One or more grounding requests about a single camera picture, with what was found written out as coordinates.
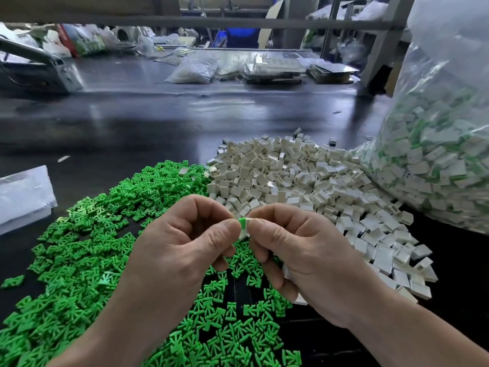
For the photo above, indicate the person's right hand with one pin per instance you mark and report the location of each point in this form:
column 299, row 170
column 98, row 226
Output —
column 317, row 252

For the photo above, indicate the person's left hand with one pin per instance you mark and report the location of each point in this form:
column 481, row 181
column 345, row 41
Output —
column 176, row 263

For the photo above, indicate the small green plastic part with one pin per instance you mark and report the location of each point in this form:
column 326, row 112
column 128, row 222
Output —
column 12, row 281
column 243, row 223

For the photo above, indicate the pile of white plastic caps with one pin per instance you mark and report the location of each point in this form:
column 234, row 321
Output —
column 313, row 172

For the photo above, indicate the pile of green plastic clips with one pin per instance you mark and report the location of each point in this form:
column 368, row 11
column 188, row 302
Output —
column 69, row 252

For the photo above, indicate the clear plastic bag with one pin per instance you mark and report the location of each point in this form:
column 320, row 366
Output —
column 443, row 149

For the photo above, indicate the person's left forearm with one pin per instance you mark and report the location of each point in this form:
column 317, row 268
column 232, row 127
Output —
column 88, row 351

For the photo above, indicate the small clear bag of parts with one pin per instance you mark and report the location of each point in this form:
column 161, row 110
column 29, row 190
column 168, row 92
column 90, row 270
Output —
column 191, row 70

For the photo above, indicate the stack of clear flat bags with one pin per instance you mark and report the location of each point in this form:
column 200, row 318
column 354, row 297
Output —
column 24, row 198

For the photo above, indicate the dark flat tray stack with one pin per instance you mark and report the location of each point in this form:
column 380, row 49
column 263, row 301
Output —
column 332, row 71

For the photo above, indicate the blue crate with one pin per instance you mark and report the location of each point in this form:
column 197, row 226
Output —
column 237, row 36

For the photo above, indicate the grey heat sealer machine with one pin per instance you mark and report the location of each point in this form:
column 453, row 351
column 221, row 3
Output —
column 38, row 72

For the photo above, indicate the grey metal horizontal bar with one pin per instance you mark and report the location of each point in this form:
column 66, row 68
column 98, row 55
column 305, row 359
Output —
column 229, row 22

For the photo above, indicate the grey metal slanted post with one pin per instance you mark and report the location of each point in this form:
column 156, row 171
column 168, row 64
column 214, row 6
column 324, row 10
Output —
column 386, row 40

